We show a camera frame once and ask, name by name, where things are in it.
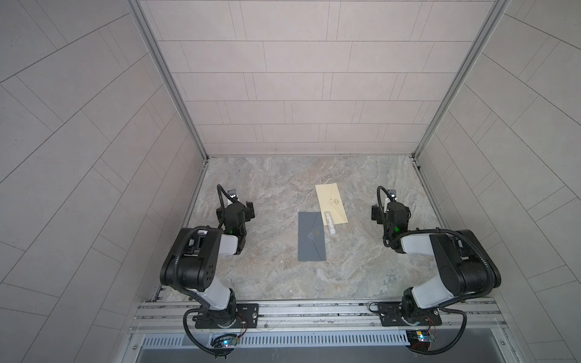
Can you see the cream yellow envelope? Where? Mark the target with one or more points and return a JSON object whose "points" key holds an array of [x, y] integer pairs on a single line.
{"points": [[330, 203]]}

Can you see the white glue stick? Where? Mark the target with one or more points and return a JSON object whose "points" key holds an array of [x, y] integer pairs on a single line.
{"points": [[330, 223]]}

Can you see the grey envelope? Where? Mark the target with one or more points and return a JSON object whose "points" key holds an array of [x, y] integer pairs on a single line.
{"points": [[311, 237]]}

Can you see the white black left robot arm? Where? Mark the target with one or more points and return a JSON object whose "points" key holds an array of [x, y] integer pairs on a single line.
{"points": [[191, 264]]}

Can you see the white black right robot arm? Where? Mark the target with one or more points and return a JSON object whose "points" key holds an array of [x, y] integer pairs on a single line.
{"points": [[464, 269]]}

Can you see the left green circuit board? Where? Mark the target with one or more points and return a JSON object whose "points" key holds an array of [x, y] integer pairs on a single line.
{"points": [[226, 341]]}

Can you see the green circuit board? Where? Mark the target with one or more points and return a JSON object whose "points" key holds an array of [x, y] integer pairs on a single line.
{"points": [[226, 341], [420, 340]]}

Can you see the right green circuit board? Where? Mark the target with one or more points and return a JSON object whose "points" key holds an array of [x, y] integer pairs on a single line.
{"points": [[420, 340]]}

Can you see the metal corner profile left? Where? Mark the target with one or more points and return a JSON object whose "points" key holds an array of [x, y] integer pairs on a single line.
{"points": [[146, 32]]}

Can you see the metal corner profile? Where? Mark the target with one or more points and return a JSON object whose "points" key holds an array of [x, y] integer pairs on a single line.
{"points": [[485, 32], [146, 32]]}

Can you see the metal corner profile right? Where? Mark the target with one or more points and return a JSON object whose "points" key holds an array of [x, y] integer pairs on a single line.
{"points": [[485, 32]]}

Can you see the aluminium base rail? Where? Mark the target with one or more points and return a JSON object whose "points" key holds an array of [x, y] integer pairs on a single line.
{"points": [[306, 323]]}

